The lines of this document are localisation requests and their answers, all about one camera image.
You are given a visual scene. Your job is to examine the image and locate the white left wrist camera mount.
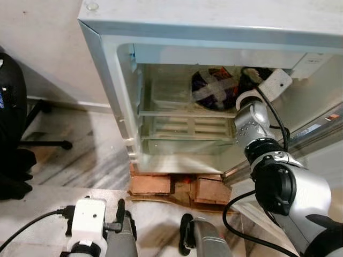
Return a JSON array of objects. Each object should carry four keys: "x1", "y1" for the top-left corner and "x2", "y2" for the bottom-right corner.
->
[{"x1": 71, "y1": 197, "x2": 108, "y2": 252}]

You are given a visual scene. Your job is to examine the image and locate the orange brick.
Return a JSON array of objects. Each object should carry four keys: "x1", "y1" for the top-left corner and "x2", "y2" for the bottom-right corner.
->
[
  {"x1": 130, "y1": 174, "x2": 173, "y2": 196},
  {"x1": 193, "y1": 177, "x2": 232, "y2": 207}
]

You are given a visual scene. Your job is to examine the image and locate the grey robot left leg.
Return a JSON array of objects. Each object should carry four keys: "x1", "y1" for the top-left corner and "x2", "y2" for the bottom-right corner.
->
[{"x1": 105, "y1": 211, "x2": 140, "y2": 257}]

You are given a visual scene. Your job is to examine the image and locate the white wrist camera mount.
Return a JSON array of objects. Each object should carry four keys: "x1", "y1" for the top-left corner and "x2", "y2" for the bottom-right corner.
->
[
  {"x1": 71, "y1": 197, "x2": 108, "y2": 252},
  {"x1": 260, "y1": 69, "x2": 293, "y2": 102}
]

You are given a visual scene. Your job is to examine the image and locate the white mini fridge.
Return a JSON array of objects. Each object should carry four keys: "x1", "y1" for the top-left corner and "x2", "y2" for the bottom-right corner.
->
[{"x1": 78, "y1": 0, "x2": 343, "y2": 177}]

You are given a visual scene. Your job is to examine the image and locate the clear crisper drawer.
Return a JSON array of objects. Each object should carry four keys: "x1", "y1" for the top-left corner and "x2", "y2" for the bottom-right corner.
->
[{"x1": 140, "y1": 115, "x2": 239, "y2": 156}]

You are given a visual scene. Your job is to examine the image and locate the glass fridge shelf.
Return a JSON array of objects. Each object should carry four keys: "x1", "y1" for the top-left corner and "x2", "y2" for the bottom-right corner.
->
[{"x1": 138, "y1": 107, "x2": 239, "y2": 117}]

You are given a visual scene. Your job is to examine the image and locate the black office chair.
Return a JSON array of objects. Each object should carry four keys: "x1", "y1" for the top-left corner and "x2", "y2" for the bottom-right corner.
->
[{"x1": 0, "y1": 51, "x2": 73, "y2": 201}]

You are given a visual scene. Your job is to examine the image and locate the taped steel bowl purple contents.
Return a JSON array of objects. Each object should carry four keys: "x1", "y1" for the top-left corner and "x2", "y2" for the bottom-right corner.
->
[{"x1": 191, "y1": 67, "x2": 242, "y2": 112}]

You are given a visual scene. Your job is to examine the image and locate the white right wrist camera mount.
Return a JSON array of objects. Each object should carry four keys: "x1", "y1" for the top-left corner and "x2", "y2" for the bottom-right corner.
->
[{"x1": 260, "y1": 69, "x2": 293, "y2": 102}]

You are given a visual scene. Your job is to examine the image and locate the clear plastic tray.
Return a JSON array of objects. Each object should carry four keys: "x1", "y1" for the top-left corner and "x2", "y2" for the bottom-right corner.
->
[{"x1": 150, "y1": 78, "x2": 199, "y2": 108}]

